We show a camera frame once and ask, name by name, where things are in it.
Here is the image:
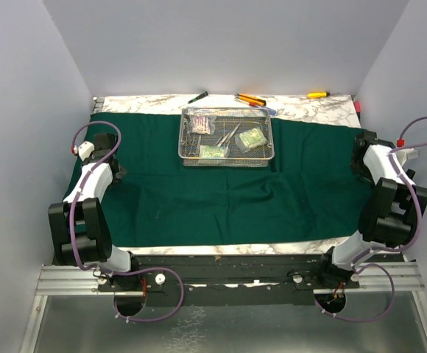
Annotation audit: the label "dark green surgical drape cloth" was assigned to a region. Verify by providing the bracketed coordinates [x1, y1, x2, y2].
[86, 113, 371, 247]

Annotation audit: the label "green gauze packet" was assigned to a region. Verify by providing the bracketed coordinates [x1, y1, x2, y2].
[236, 127, 267, 151]
[199, 145, 228, 159]

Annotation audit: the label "pink packet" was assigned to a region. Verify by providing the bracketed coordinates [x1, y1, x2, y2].
[188, 115, 216, 135]

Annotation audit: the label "metal mesh instrument tray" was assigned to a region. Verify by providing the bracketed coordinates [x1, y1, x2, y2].
[177, 107, 275, 168]

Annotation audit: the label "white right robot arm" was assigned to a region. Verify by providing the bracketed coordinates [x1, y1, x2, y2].
[316, 130, 427, 288]

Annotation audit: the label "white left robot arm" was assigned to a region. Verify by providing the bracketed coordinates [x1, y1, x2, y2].
[48, 132, 146, 291]

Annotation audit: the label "red object at table edge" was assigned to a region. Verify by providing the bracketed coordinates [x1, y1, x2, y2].
[353, 101, 361, 115]

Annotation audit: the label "steel scissors in tray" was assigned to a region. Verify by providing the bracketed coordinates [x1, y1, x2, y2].
[180, 125, 200, 157]

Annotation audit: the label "steel tweezers in tray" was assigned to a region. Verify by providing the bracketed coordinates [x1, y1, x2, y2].
[216, 134, 232, 147]

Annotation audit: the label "green black screwdriver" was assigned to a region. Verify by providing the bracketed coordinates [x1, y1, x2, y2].
[187, 91, 209, 104]

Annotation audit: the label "steel forceps in tray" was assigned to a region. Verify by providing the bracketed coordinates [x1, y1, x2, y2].
[216, 124, 240, 147]

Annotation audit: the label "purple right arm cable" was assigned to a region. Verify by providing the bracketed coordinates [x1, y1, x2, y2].
[314, 115, 427, 321]

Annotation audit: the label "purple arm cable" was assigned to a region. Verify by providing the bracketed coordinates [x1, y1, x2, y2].
[314, 115, 427, 321]
[68, 121, 185, 325]

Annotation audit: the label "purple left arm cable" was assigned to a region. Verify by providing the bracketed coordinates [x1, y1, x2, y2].
[68, 121, 185, 325]

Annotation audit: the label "yellow handled screwdriver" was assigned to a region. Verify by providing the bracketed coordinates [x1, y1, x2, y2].
[307, 91, 330, 99]

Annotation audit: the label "blue handled screwdriver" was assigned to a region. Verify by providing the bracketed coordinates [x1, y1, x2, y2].
[265, 107, 277, 115]

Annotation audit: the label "aluminium front rail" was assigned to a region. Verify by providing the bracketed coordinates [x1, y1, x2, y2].
[35, 263, 424, 296]

